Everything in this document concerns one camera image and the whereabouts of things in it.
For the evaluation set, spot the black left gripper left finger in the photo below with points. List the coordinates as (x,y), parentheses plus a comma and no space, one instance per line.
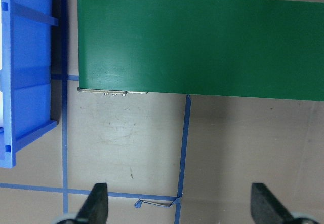
(95,207)

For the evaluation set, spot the white foam pad left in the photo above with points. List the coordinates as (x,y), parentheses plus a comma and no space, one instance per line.
(2,110)

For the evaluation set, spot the brown paper table cover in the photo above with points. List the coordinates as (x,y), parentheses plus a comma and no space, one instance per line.
(167,158)

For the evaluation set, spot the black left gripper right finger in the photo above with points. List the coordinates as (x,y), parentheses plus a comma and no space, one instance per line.
(266,208)

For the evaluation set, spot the green conveyor belt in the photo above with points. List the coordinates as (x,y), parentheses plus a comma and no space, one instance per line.
(244,48)

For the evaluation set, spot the blue bin left side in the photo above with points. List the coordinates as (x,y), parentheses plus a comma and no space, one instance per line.
(26,74)

